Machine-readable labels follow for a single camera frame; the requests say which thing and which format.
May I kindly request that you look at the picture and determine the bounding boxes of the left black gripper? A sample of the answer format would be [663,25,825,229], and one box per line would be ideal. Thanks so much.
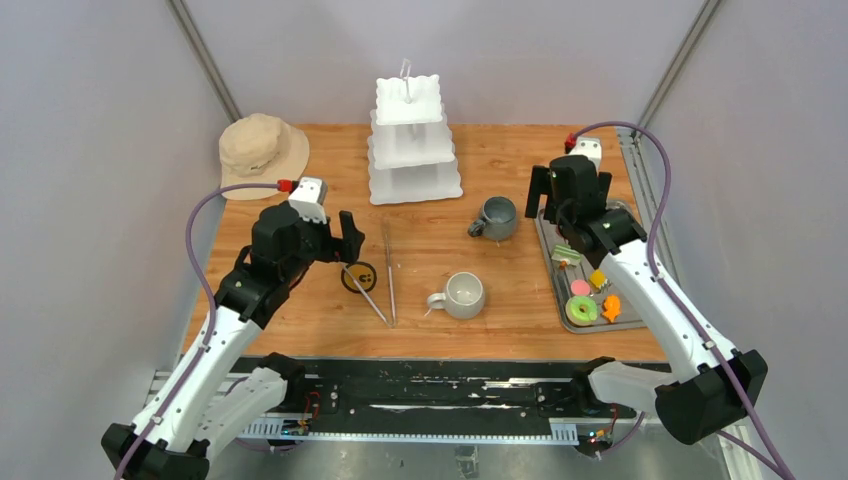
[282,208,364,282]

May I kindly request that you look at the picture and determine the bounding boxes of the metal tongs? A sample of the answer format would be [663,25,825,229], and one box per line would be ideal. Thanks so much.
[360,218,398,329]

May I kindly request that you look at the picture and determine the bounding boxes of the yellow cake slice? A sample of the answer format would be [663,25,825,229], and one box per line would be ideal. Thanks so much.
[587,270,610,293]

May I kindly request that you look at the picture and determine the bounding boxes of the pink round macaron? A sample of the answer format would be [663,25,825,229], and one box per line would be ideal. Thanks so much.
[570,279,592,296]

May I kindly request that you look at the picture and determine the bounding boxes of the green frosted donut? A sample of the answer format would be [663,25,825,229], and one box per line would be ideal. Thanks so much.
[565,296,599,327]

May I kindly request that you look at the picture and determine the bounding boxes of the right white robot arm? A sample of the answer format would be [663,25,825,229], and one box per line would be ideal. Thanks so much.
[525,155,768,445]

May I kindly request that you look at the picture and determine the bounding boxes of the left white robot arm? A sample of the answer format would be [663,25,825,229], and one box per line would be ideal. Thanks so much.
[101,200,365,479]

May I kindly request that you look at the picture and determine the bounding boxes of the black yellow smiley coaster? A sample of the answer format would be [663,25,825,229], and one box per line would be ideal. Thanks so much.
[340,262,377,294]

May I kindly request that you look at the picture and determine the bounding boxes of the dark grey ceramic mug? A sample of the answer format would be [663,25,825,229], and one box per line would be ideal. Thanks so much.
[467,196,518,242]

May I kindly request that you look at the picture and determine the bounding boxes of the green white layered sandwich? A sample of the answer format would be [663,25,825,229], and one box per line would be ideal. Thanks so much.
[550,244,583,270]

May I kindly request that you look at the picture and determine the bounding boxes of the white three-tier dessert stand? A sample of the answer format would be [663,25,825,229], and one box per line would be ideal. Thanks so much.
[367,59,463,205]

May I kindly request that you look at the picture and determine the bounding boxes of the white ceramic mug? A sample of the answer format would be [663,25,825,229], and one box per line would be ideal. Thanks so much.
[426,272,486,320]

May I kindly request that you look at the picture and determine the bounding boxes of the metal serving tray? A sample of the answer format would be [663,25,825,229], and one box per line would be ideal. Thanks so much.
[534,207,645,334]

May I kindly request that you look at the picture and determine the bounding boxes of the beige bucket hat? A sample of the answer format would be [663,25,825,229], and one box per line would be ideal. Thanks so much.
[218,113,310,201]

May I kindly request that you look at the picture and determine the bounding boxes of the orange fish-shaped pastry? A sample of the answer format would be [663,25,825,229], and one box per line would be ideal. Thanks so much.
[601,294,622,323]

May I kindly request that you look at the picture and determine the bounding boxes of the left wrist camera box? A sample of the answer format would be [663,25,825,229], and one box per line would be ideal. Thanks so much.
[287,176,328,224]

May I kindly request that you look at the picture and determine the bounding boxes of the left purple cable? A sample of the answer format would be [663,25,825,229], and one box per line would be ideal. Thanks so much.
[112,180,293,480]

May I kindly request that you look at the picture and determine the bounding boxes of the purple cable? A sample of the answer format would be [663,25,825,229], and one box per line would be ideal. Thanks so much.
[112,180,293,480]
[574,121,796,480]

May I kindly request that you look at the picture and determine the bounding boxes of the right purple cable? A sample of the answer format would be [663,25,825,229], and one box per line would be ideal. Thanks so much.
[574,121,796,480]

